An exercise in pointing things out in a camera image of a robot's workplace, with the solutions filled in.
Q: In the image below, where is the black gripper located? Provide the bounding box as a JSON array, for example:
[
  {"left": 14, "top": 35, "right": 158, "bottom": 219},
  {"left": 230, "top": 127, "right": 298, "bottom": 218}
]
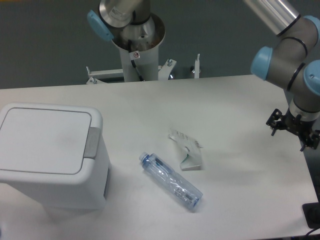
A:
[{"left": 266, "top": 108, "right": 320, "bottom": 152}]

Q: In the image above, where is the white push-lid trash can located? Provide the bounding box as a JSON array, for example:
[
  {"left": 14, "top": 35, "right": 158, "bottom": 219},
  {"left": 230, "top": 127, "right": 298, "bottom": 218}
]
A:
[{"left": 0, "top": 102, "right": 111, "bottom": 209}]

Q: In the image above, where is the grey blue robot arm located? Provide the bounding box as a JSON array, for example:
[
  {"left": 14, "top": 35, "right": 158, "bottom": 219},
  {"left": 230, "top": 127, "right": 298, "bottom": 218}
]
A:
[{"left": 87, "top": 0, "right": 320, "bottom": 149}]

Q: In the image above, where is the black device at table edge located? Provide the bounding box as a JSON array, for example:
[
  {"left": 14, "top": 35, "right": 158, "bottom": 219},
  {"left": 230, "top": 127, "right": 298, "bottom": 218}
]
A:
[{"left": 302, "top": 202, "right": 320, "bottom": 229}]

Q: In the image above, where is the crumpled white paper carton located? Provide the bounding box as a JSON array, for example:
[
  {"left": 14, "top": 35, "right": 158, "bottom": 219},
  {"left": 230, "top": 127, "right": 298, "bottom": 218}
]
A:
[{"left": 168, "top": 128, "right": 203, "bottom": 171}]

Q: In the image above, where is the clear plastic water bottle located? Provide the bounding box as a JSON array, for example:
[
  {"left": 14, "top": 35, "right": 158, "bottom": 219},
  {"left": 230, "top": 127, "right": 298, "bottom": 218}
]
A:
[{"left": 139, "top": 152, "right": 203, "bottom": 212}]

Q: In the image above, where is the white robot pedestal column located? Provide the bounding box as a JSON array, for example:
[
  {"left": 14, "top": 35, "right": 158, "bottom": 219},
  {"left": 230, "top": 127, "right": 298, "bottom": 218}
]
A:
[{"left": 112, "top": 13, "right": 166, "bottom": 83}]

